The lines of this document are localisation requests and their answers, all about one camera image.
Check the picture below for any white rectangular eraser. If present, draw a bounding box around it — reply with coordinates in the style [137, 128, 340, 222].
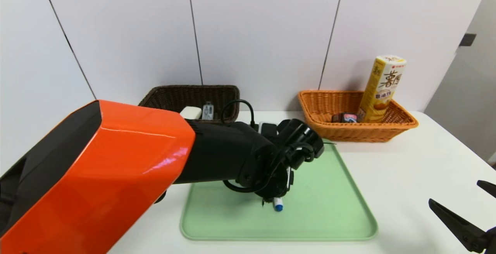
[179, 106, 202, 120]

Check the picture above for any orange wicker basket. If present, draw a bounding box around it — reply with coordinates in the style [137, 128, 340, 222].
[298, 90, 419, 143]

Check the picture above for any tall yellow chip box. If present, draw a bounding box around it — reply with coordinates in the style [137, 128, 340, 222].
[356, 55, 408, 123]

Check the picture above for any dark wall bracket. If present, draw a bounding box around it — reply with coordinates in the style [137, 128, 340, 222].
[459, 33, 477, 47]

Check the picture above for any dark brown wicker basket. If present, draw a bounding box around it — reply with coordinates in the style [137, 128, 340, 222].
[138, 85, 241, 125]

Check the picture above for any light green plastic tray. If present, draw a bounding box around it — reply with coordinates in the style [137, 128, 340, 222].
[180, 140, 379, 242]

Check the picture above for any small black snack carton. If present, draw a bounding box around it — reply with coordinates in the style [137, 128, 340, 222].
[332, 112, 359, 123]

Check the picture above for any thick black looped cable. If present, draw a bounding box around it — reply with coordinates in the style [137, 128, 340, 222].
[221, 99, 315, 194]

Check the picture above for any grey clear compass case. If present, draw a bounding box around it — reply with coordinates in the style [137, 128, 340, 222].
[202, 101, 215, 121]

